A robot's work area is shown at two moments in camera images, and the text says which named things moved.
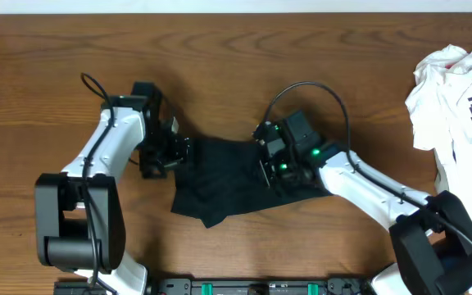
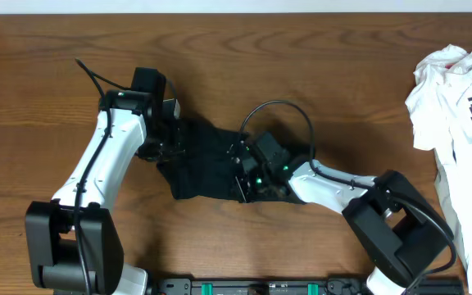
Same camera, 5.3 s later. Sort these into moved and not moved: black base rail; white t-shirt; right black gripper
Moved: right black gripper
Not moved: black base rail; white t-shirt
